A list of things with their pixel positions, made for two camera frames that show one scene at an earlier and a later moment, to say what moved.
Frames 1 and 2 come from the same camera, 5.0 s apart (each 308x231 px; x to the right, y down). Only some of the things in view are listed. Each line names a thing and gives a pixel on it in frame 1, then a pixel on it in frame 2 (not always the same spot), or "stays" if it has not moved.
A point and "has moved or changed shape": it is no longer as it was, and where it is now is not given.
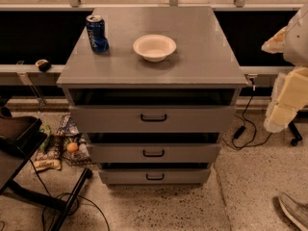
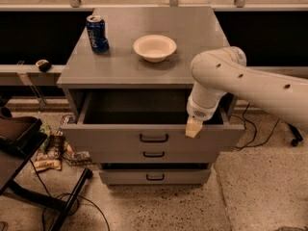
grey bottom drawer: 153,176 stays
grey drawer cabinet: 154,89 stays
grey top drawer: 152,118 has moved or changed shape
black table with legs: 20,137 stays
